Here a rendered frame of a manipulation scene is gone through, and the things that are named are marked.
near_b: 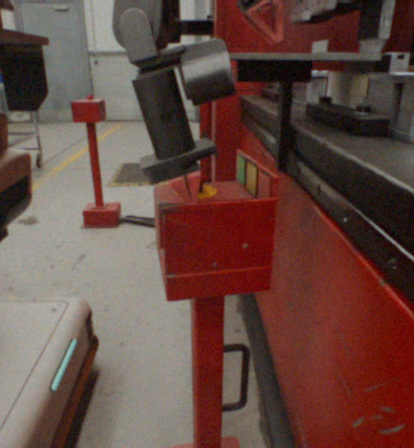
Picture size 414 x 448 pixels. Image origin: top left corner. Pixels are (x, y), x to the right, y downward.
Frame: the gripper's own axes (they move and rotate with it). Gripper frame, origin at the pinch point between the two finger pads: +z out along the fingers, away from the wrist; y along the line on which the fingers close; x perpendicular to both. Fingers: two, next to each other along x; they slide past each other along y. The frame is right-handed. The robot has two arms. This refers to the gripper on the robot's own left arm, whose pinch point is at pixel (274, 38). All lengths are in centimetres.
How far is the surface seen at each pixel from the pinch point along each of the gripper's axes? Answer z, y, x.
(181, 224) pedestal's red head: 12.9, -34.2, 27.3
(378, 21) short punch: 6.4, -5.1, -16.6
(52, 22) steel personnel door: -194, 708, 206
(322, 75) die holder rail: 15.8, 28.9, -13.0
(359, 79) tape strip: 13.9, -5.6, -9.9
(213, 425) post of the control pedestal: 57, -27, 46
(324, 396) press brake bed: 47, -39, 22
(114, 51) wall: -98, 707, 136
